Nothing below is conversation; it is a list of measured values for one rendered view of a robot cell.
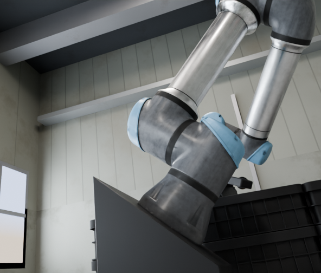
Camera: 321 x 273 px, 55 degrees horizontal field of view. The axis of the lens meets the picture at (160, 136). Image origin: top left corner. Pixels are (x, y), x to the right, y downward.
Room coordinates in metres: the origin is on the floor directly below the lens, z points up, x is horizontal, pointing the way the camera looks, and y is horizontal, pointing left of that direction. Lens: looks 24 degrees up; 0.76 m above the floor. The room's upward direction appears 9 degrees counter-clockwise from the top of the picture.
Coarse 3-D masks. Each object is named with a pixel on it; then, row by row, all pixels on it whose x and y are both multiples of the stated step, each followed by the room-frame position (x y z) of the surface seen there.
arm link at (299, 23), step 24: (288, 0) 0.53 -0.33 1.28; (312, 0) 0.54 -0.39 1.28; (288, 24) 0.57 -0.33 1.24; (312, 24) 0.57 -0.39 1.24; (288, 48) 0.61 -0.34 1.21; (264, 72) 0.68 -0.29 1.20; (288, 72) 0.66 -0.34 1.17; (264, 96) 0.72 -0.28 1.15; (264, 120) 0.76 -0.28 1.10; (264, 144) 0.82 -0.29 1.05
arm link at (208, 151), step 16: (192, 128) 0.58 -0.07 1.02; (208, 128) 0.57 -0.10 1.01; (224, 128) 0.56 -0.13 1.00; (176, 144) 0.59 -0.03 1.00; (192, 144) 0.58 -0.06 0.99; (208, 144) 0.57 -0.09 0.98; (224, 144) 0.57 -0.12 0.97; (240, 144) 0.58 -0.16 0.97; (176, 160) 0.61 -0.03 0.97; (192, 160) 0.58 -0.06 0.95; (208, 160) 0.57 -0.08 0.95; (224, 160) 0.58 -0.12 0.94; (240, 160) 0.61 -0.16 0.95; (192, 176) 0.58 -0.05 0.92; (208, 176) 0.58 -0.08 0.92; (224, 176) 0.60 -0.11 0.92
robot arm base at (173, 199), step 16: (176, 176) 0.59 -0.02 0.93; (160, 192) 0.59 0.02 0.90; (176, 192) 0.58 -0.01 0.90; (192, 192) 0.58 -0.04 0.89; (208, 192) 0.59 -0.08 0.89; (144, 208) 0.59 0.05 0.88; (160, 208) 0.58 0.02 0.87; (176, 208) 0.58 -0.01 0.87; (192, 208) 0.58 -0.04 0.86; (208, 208) 0.61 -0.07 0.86; (176, 224) 0.58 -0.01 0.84; (192, 224) 0.61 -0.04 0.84; (208, 224) 0.64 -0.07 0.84; (192, 240) 0.60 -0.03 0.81
